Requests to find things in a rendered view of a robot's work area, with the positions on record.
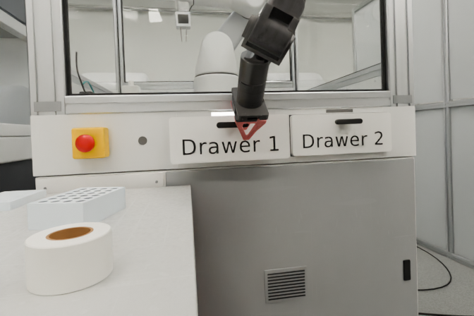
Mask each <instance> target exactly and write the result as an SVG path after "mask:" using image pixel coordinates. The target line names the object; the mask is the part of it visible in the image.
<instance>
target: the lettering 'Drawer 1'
mask: <svg viewBox="0 0 474 316"><path fill-rule="evenodd" d="M270 138H273V144H274V149H273V150H270V151H279V149H276V148H275V136H271V137H269V139H270ZM185 141H191V142H192V143H193V147H194V148H193V151H192V152H191V153H185ZM244 142H246V143H248V145H242V144H243V143H244ZM256 142H260V141H259V140H257V141H256ZM256 142H255V140H254V141H253V145H254V152H255V144H256ZM212 143H214V144H216V146H214V147H210V148H209V153H210V154H215V153H217V154H219V146H218V144H217V143H216V142H210V143H209V144H212ZM236 143H237V141H235V143H234V147H233V148H232V146H231V142H228V145H227V148H225V145H224V142H222V145H223V148H224V151H225V153H227V152H228V148H229V145H230V147H231V151H232V153H234V152H235V148H236ZM204 144H207V143H206V142H204V143H201V142H200V154H202V145H204ZM242 147H250V143H249V142H248V141H246V140H244V141H242V142H241V143H240V150H241V151H242V152H249V151H250V150H248V151H244V150H242ZM212 148H216V149H217V150H216V152H211V149H212ZM195 149H196V145H195V142H194V141H193V140H183V155H189V154H193V153H194V152H195Z"/></svg>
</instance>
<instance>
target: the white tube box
mask: <svg viewBox="0 0 474 316"><path fill-rule="evenodd" d="M125 208H126V192H125V187H94V188H77V189H75V190H70V191H68V192H65V193H61V194H58V195H54V196H51V197H47V198H44V199H41V200H37V201H34V202H30V203H28V204H27V210H28V230H46V229H50V228H54V227H56V226H63V225H67V224H75V223H83V222H100V221H102V220H104V219H106V218H107V217H110V216H111V215H113V214H115V213H117V212H119V211H121V210H123V209H125Z"/></svg>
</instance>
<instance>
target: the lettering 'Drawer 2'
mask: <svg viewBox="0 0 474 316"><path fill-rule="evenodd" d="M376 133H380V134H381V136H380V138H379V139H378V141H377V142H376V143H375V144H376V145H383V143H378V142H379V140H380V139H381V138H382V132H380V131H377V132H375V134H376ZM305 136H310V137H311V138H312V144H311V146H308V147H305ZM354 137H357V140H352V139H353V138H354ZM364 137H367V135H364V136H363V135H362V145H364V144H363V139H364ZM321 138H322V139H323V137H320V138H317V147H319V140H320V139H321ZM326 138H330V139H331V140H328V141H326V142H325V143H324V145H325V147H333V140H332V138H331V137H326ZM326 138H325V139H326ZM341 139H342V141H343V144H344V146H346V143H347V139H348V136H346V141H345V143H344V139H343V136H341V138H340V142H339V141H338V138H337V137H336V141H337V145H338V147H340V145H341ZM352 141H359V138H358V136H356V135H354V136H352V137H351V144H352V146H358V145H359V144H357V145H354V144H353V143H352ZM327 142H331V145H330V146H327ZM313 145H314V138H313V137H312V136H311V135H308V134H306V135H303V148H309V147H312V146H313Z"/></svg>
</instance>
